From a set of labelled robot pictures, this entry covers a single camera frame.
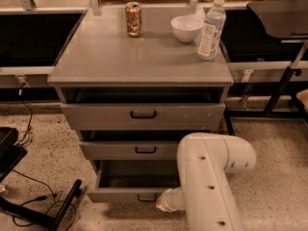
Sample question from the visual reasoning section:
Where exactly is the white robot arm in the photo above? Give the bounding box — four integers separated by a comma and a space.
156, 133, 256, 231

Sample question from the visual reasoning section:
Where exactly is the grey drawer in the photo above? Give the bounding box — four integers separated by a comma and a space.
79, 141, 177, 160
62, 104, 225, 131
88, 160, 180, 203

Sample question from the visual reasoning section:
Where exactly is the gold soda can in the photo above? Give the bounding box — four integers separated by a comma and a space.
125, 2, 142, 38

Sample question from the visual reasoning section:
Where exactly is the black floor cable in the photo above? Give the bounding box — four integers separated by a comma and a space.
11, 168, 78, 231

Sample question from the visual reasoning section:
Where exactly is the black stand base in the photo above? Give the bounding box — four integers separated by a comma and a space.
0, 126, 83, 231

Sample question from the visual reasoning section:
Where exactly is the white bowl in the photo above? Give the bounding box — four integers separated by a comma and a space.
170, 15, 203, 42

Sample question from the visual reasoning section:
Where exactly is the clear plastic water bottle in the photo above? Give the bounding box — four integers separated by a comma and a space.
197, 0, 226, 61

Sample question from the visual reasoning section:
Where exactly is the black side table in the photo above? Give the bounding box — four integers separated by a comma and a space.
220, 0, 308, 134

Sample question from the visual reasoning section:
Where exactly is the grey drawer cabinet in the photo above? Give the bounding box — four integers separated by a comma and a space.
47, 4, 235, 178

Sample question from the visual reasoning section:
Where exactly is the grey bottom drawer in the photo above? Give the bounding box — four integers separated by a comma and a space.
88, 160, 180, 203

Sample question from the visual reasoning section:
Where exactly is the grey middle drawer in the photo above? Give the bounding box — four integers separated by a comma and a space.
79, 141, 177, 160

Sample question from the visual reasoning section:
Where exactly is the grey top drawer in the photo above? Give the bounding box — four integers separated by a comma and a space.
62, 104, 225, 131

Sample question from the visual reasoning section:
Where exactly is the black hanging cable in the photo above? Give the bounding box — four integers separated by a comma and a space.
16, 82, 35, 146

